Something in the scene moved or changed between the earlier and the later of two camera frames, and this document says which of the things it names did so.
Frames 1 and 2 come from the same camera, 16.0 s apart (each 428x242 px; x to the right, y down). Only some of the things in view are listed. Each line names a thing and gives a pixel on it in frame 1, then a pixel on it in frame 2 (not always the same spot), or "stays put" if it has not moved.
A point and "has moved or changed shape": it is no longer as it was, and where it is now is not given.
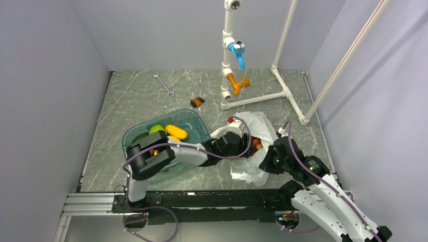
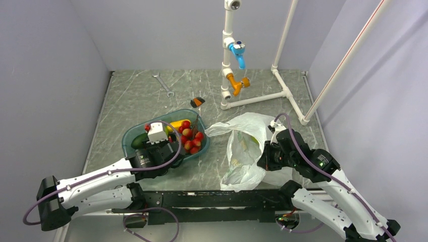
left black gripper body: (239, 148) to (157, 145)
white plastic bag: (258, 124) has moved or changed shape
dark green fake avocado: (141, 136) stays put
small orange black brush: (197, 102) stays put
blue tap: (237, 47) stays put
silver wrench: (157, 75) stays put
